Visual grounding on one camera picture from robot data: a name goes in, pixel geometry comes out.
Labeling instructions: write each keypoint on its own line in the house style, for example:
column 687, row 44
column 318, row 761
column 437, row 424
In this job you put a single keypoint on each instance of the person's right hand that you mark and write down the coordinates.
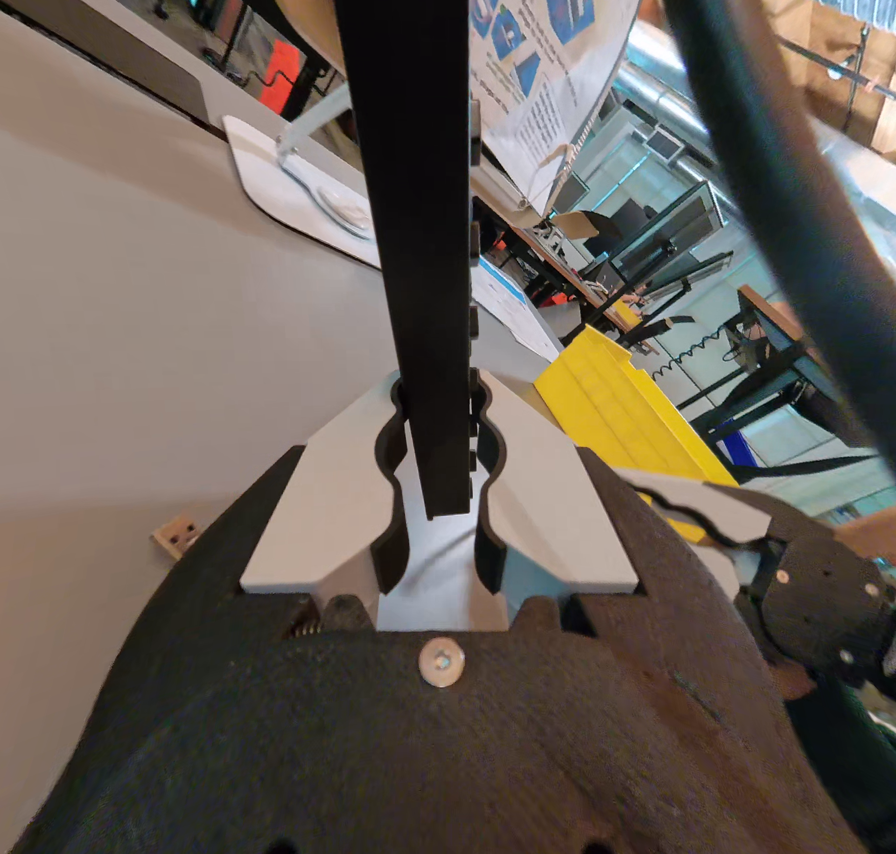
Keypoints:
column 875, row 535

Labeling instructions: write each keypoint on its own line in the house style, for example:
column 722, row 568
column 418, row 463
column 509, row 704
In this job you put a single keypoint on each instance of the brown cardboard flag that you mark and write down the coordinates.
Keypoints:
column 581, row 222

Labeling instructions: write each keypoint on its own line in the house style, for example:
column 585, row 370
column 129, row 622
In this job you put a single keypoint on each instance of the spiral metal duct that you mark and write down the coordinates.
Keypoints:
column 651, row 69

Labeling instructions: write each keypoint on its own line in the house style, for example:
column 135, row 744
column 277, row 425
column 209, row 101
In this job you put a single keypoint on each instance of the wooden table black legs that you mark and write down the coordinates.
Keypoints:
column 777, row 315

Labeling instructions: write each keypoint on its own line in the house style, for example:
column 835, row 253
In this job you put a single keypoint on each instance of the orange plastic object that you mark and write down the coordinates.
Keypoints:
column 283, row 76

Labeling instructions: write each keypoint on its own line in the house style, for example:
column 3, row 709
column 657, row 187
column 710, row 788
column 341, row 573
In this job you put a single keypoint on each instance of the person's right forearm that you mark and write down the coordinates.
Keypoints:
column 840, row 763

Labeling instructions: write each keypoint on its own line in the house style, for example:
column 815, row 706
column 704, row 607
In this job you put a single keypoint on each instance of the grey desk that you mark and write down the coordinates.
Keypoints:
column 140, row 308

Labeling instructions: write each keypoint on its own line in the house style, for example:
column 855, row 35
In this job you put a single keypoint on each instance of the black flat bar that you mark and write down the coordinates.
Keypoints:
column 805, row 467

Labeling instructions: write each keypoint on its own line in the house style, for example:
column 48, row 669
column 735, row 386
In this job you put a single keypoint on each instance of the yellow plastic bin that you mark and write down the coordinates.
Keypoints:
column 616, row 406

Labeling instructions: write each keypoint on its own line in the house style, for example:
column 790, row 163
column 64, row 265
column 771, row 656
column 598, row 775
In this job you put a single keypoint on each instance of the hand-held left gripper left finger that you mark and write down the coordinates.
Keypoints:
column 322, row 518

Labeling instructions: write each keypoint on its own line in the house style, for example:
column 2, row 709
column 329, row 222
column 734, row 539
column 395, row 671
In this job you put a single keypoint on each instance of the white paper sheet blue border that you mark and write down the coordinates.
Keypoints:
column 511, row 308

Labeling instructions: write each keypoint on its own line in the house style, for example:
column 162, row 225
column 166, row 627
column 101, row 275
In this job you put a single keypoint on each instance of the black computer monitor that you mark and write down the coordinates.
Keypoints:
column 665, row 237

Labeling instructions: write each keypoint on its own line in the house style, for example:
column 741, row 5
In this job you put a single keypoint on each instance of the cardboard instruction board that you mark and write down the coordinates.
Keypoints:
column 546, row 62

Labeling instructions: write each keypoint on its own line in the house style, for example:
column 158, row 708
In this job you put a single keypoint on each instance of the wooden workbench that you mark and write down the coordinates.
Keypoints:
column 553, row 259

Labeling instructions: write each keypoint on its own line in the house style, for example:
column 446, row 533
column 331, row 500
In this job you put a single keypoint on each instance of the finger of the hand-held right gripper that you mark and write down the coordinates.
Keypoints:
column 721, row 507
column 728, row 567

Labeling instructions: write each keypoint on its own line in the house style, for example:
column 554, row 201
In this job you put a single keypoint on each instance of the blue box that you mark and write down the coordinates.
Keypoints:
column 742, row 448

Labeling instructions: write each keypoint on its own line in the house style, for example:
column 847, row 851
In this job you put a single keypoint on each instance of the black usb hub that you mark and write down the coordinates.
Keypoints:
column 413, row 237

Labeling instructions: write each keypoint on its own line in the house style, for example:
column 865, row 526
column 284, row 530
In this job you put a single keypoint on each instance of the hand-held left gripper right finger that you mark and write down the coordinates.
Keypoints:
column 560, row 518

